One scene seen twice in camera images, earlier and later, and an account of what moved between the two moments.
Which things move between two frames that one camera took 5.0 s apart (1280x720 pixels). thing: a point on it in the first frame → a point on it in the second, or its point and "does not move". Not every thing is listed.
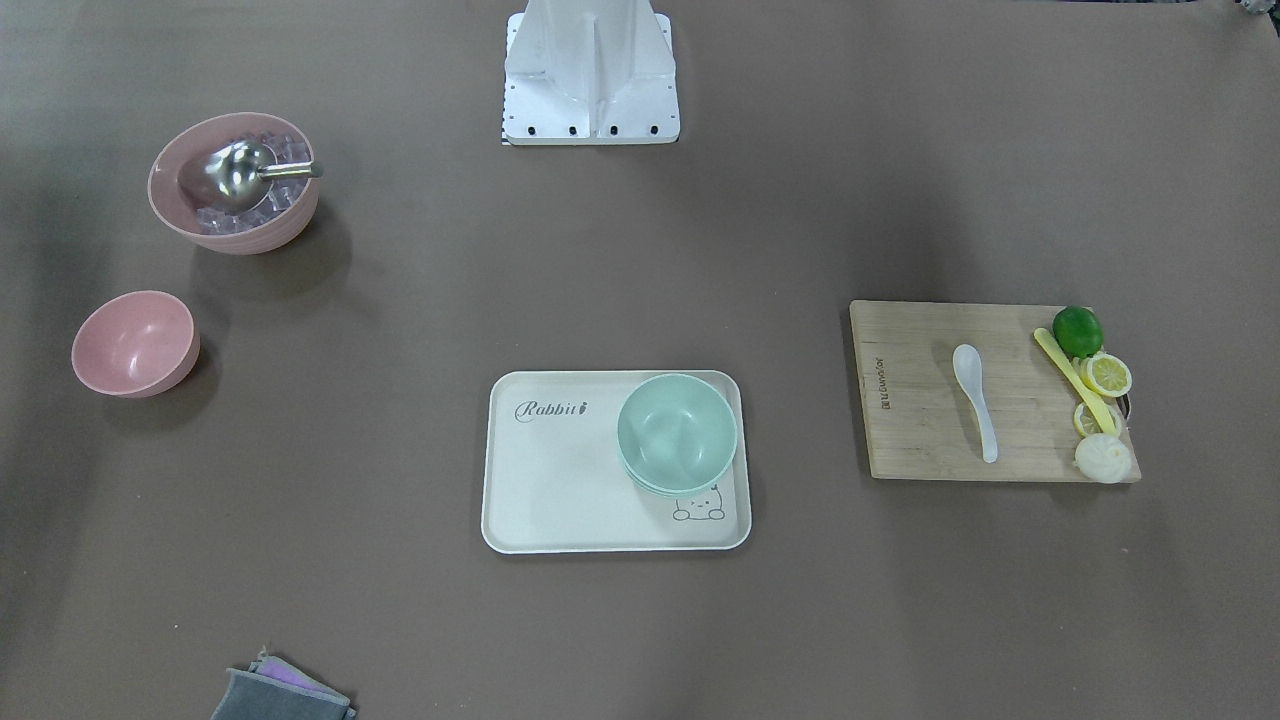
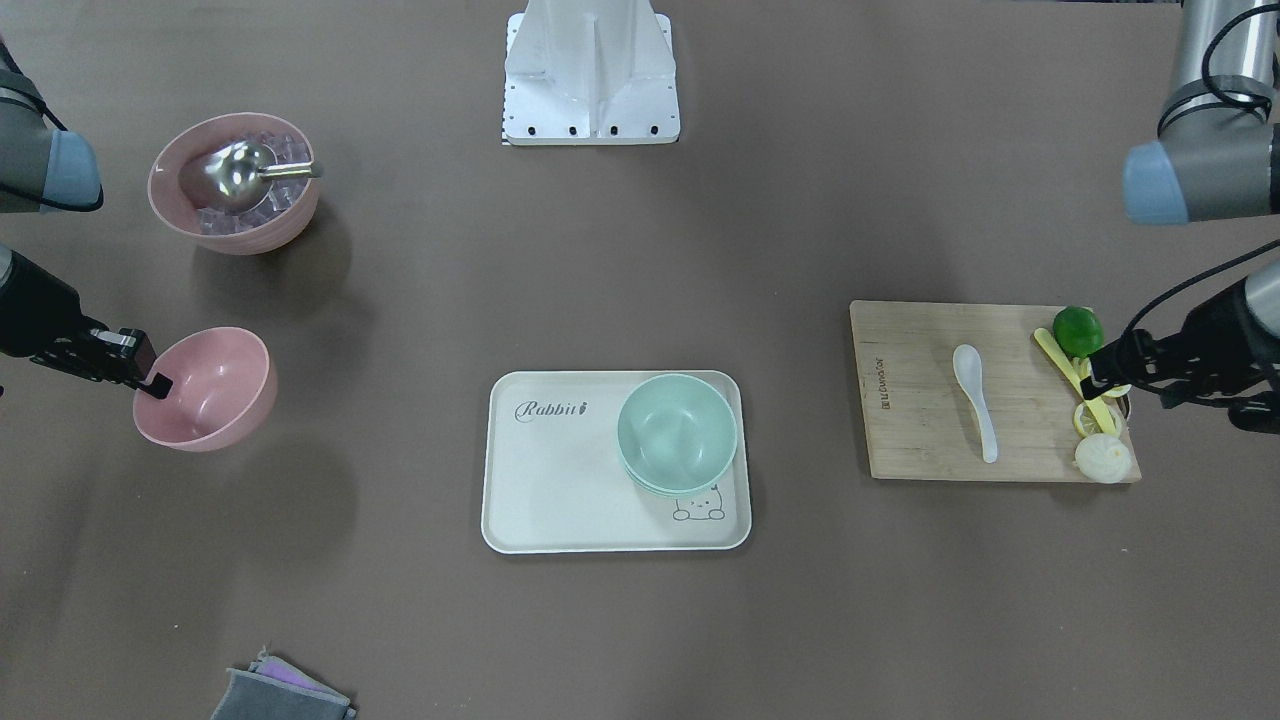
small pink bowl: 136,344 → 224,382
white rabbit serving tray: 554,480 does not move
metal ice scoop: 241,172 does not move
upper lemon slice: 1107,374 does not move
